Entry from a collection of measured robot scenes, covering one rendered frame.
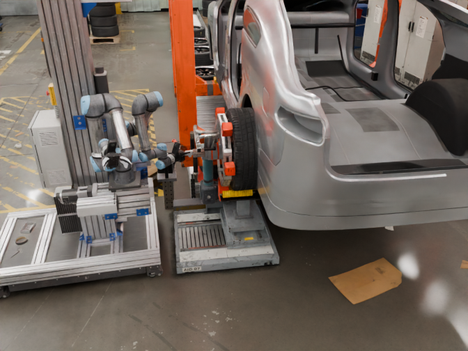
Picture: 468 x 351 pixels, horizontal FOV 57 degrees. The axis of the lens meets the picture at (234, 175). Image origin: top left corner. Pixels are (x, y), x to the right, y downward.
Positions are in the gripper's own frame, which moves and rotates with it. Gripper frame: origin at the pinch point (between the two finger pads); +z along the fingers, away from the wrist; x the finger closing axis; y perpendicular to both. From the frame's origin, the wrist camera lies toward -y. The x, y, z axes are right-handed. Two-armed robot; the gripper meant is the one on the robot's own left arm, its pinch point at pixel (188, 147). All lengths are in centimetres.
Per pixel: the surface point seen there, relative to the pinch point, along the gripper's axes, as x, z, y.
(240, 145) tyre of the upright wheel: 55, -5, -20
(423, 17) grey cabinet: 46, 514, -43
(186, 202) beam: -19, 17, 70
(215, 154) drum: 29.0, -1.1, -2.7
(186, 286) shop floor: 45, -59, 83
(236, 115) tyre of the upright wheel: 41, 9, -34
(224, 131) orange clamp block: 44, -9, -29
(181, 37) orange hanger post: -17, 17, -83
